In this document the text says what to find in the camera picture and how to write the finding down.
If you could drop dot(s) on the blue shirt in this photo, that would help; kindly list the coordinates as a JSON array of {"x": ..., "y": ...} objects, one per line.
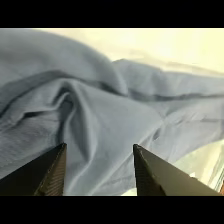
[{"x": 100, "y": 133}]

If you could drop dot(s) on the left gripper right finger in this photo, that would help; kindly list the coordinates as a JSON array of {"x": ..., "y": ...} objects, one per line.
[{"x": 160, "y": 178}]

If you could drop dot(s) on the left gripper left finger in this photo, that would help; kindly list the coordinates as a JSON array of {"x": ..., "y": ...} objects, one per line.
[{"x": 40, "y": 176}]

